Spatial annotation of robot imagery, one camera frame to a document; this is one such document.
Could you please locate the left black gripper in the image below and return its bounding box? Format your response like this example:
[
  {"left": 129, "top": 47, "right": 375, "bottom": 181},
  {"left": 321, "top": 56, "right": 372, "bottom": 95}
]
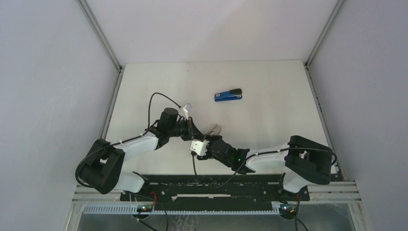
[{"left": 167, "top": 116, "right": 204, "bottom": 141}]

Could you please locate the silver white stapler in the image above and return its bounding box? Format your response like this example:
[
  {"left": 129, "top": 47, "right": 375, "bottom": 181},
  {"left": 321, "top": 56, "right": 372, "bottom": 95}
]
[{"left": 205, "top": 124, "right": 222, "bottom": 136}]

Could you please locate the blue black stapler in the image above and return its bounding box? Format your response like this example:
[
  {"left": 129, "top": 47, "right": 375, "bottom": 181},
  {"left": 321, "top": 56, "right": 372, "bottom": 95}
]
[{"left": 214, "top": 89, "right": 242, "bottom": 102}]

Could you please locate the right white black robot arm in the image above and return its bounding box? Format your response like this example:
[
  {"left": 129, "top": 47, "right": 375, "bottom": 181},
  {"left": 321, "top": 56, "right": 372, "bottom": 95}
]
[{"left": 190, "top": 135, "right": 337, "bottom": 200}]

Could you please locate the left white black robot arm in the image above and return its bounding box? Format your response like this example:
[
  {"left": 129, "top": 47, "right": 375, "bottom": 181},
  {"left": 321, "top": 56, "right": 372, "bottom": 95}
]
[{"left": 75, "top": 108, "right": 204, "bottom": 201}]

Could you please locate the left green circuit board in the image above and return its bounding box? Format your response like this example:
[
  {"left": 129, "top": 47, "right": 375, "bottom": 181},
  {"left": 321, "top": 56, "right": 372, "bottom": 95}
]
[{"left": 137, "top": 205, "right": 154, "bottom": 213}]

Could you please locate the green circuit board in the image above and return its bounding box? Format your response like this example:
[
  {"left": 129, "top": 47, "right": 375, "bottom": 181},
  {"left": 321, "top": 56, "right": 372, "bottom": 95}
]
[
  {"left": 279, "top": 205, "right": 297, "bottom": 215},
  {"left": 137, "top": 205, "right": 154, "bottom": 213}
]

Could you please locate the right green circuit board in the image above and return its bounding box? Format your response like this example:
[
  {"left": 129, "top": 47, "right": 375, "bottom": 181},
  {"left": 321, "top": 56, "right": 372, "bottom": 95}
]
[{"left": 279, "top": 205, "right": 297, "bottom": 215}]

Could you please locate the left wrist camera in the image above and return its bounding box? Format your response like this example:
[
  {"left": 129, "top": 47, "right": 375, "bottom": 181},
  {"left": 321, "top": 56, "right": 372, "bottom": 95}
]
[{"left": 178, "top": 103, "right": 192, "bottom": 119}]

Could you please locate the left black camera cable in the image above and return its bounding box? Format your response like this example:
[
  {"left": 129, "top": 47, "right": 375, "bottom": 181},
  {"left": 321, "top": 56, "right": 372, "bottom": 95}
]
[{"left": 75, "top": 92, "right": 183, "bottom": 189}]

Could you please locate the white slotted cable duct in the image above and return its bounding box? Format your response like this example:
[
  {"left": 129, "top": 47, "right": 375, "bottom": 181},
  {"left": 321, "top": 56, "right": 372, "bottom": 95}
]
[{"left": 82, "top": 204, "right": 280, "bottom": 215}]

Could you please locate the left aluminium frame post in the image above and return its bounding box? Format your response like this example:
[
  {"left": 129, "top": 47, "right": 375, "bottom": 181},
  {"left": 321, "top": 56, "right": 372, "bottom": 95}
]
[{"left": 77, "top": 0, "right": 123, "bottom": 138}]

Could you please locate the aluminium frame post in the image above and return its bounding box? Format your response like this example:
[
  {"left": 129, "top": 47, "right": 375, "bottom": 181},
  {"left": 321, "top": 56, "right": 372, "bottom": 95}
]
[
  {"left": 77, "top": 0, "right": 123, "bottom": 138},
  {"left": 304, "top": 0, "right": 346, "bottom": 174}
]

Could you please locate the right aluminium frame post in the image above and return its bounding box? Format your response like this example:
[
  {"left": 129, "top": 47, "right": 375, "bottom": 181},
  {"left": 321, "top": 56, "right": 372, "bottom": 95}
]
[{"left": 304, "top": 0, "right": 346, "bottom": 174}]

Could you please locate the aluminium front rail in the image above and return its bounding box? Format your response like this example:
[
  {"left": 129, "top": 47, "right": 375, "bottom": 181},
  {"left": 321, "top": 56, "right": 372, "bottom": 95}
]
[{"left": 72, "top": 181, "right": 361, "bottom": 204}]

